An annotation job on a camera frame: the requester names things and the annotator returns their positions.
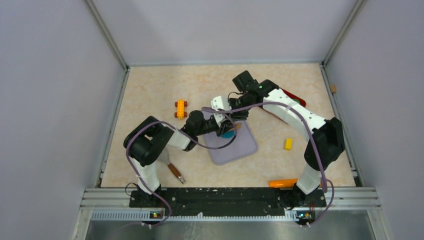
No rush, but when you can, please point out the small wooden block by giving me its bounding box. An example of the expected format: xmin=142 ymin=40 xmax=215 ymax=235
xmin=329 ymin=84 xmax=337 ymax=94

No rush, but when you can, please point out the metal scraper wooden handle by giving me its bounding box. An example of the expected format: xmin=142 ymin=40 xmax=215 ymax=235
xmin=157 ymin=147 xmax=186 ymax=184

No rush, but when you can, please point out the lavender plastic tray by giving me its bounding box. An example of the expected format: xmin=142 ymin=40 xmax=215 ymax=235
xmin=202 ymin=121 xmax=258 ymax=166

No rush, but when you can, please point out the wooden rolling pin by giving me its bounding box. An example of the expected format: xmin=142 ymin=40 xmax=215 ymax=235
xmin=232 ymin=122 xmax=242 ymax=130

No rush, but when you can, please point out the yellow block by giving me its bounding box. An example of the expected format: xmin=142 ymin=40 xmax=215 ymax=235
xmin=284 ymin=138 xmax=293 ymax=151

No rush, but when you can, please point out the orange carrot toy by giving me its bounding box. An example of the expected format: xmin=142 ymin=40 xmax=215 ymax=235
xmin=268 ymin=178 xmax=298 ymax=189

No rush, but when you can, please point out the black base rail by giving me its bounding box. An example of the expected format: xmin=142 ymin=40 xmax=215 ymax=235
xmin=129 ymin=187 xmax=327 ymax=217

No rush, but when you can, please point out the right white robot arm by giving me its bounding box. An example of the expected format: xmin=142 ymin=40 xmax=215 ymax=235
xmin=230 ymin=70 xmax=346 ymax=206

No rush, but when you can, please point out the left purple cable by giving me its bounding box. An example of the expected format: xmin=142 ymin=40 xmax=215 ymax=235
xmin=125 ymin=112 xmax=239 ymax=228

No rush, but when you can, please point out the red plate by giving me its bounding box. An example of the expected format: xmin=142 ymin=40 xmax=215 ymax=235
xmin=262 ymin=89 xmax=307 ymax=125

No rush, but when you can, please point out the blue dough piece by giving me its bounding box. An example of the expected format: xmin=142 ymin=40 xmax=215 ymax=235
xmin=220 ymin=130 xmax=235 ymax=139

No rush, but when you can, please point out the orange toy car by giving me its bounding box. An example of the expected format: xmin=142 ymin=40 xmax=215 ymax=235
xmin=174 ymin=99 xmax=188 ymax=120

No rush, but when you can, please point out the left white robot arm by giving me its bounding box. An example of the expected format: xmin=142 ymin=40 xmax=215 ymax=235
xmin=123 ymin=110 xmax=237 ymax=207

